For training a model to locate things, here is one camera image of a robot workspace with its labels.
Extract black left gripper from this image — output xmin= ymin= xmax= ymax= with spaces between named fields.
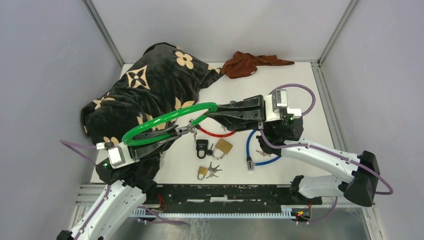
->
xmin=122 ymin=125 xmax=182 ymax=164

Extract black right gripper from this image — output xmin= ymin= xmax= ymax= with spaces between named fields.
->
xmin=205 ymin=94 xmax=275 ymax=134

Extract green cable lock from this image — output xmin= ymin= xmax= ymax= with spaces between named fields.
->
xmin=121 ymin=102 xmax=218 ymax=146

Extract green cable lock keys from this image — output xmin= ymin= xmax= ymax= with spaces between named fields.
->
xmin=186 ymin=123 xmax=198 ymax=142

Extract red cable lock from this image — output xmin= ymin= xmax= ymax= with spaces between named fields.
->
xmin=194 ymin=124 xmax=236 ymax=138

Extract blue cable lock keys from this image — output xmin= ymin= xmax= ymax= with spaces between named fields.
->
xmin=256 ymin=150 xmax=272 ymax=157

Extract black padlock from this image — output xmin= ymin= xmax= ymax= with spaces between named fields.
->
xmin=195 ymin=139 xmax=209 ymax=159

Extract blue cable lock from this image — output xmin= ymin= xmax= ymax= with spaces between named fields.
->
xmin=245 ymin=129 xmax=282 ymax=172

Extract small brass padlock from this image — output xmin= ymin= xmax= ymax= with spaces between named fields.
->
xmin=197 ymin=166 xmax=208 ymax=181

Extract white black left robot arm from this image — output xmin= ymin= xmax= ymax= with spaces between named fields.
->
xmin=56 ymin=125 xmax=189 ymax=240

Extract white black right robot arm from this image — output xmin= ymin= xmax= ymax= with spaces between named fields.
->
xmin=205 ymin=93 xmax=380 ymax=207

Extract brown crumpled cloth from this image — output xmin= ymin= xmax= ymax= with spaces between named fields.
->
xmin=221 ymin=51 xmax=295 ymax=79

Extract small padlock keys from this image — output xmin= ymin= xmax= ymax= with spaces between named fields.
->
xmin=206 ymin=162 xmax=221 ymax=179

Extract black floral patterned blanket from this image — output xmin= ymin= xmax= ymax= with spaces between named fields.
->
xmin=80 ymin=42 xmax=223 ymax=191

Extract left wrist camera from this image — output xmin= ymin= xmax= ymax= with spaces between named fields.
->
xmin=107 ymin=145 xmax=134 ymax=169

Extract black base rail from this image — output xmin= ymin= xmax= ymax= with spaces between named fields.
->
xmin=145 ymin=184 xmax=323 ymax=214

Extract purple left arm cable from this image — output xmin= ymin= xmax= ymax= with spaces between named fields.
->
xmin=58 ymin=139 xmax=112 ymax=240

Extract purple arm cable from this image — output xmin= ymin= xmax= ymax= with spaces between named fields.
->
xmin=259 ymin=83 xmax=394 ymax=224
xmin=58 ymin=139 xmax=112 ymax=240

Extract white slotted cable duct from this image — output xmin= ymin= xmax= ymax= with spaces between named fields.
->
xmin=129 ymin=205 xmax=296 ymax=220

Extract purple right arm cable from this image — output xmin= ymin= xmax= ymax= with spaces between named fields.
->
xmin=259 ymin=83 xmax=394 ymax=224

